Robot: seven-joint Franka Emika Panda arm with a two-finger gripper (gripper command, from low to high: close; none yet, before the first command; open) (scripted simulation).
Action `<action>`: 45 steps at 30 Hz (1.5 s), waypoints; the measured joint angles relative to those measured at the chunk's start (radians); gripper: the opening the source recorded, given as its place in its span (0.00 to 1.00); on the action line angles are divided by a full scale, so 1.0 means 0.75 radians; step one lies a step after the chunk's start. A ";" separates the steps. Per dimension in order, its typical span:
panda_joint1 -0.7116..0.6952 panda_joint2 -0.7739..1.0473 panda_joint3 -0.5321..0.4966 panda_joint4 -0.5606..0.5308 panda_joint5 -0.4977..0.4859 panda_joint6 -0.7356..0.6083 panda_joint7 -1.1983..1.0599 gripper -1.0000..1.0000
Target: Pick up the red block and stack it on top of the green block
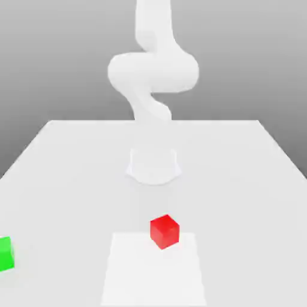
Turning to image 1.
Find small red cube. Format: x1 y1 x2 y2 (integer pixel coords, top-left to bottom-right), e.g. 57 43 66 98
150 213 180 251

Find small green cube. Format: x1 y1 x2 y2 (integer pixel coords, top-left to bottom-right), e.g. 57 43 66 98
0 236 16 273

